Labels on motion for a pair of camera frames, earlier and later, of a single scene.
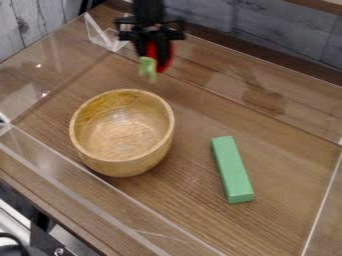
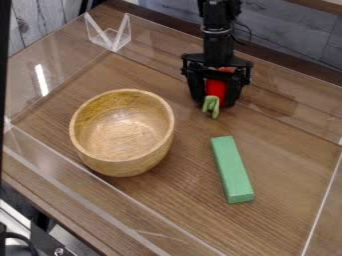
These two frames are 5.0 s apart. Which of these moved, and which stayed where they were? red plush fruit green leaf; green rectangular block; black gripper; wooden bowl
Moved: red plush fruit green leaf; black gripper
Stayed: green rectangular block; wooden bowl
